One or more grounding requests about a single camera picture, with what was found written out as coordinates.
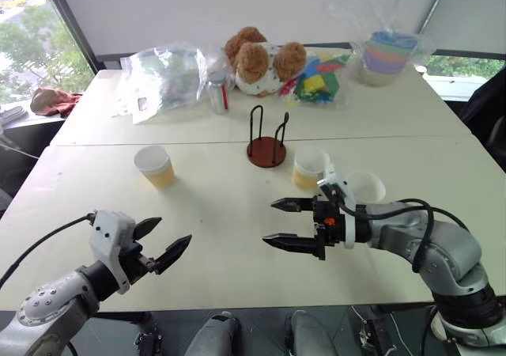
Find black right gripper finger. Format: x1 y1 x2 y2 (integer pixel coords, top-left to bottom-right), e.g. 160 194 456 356
270 197 317 215
262 233 319 259

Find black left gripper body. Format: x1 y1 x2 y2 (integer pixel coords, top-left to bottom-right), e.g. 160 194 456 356
119 240 159 286

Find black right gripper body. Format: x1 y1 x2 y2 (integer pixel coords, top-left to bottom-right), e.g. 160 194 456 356
311 191 351 262

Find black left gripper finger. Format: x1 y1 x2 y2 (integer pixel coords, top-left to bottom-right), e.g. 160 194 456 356
133 216 164 240
153 234 194 276

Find yellow white paper cup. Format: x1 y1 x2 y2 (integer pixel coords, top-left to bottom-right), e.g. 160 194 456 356
343 169 387 206
291 146 331 191
133 145 177 190

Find grey rounded robot leg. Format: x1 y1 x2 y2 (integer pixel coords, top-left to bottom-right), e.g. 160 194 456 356
285 310 339 356
183 312 243 356

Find colourful building blocks in bag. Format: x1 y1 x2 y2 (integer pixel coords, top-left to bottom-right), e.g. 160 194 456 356
278 49 353 110

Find silver bottle with red stripe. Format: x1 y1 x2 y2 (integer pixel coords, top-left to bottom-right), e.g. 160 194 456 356
207 70 231 116

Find clear plastic bag with contents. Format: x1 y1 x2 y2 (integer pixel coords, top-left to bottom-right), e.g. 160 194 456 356
110 41 211 126

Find brown white teddy bear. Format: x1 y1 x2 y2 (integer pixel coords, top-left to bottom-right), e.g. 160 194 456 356
223 26 308 97

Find reddish brown cloth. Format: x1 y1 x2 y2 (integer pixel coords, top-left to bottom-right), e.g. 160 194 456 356
30 87 82 119

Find white stacked items on sill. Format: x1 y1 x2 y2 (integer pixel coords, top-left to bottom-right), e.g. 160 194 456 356
0 105 26 127

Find stack of colourful bowls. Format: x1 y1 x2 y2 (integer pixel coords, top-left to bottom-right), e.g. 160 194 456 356
360 30 421 87

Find black chair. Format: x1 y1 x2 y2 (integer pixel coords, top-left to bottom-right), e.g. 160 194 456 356
459 69 506 168

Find large clear plastic bag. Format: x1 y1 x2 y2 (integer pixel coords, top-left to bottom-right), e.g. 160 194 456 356
327 0 438 89

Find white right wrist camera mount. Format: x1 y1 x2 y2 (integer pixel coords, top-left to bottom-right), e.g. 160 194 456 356
315 161 357 251

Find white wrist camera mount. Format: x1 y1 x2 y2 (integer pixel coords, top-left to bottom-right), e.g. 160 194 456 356
315 161 357 251
89 210 138 296

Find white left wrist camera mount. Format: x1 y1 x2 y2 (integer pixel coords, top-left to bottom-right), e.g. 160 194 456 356
89 210 138 296

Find brown cup holder stand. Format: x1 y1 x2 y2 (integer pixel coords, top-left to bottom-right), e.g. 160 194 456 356
247 104 291 170

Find black bracket under table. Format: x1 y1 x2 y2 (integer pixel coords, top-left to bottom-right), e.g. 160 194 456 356
134 323 165 356

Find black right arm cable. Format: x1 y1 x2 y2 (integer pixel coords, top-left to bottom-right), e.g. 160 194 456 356
339 198 470 274

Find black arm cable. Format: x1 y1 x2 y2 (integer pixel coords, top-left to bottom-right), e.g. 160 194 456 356
0 212 98 290
339 198 470 274

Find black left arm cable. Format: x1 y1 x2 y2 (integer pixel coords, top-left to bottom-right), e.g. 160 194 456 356
0 212 98 290

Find black frame under table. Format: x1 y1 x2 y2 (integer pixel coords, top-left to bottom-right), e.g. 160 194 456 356
357 307 397 356

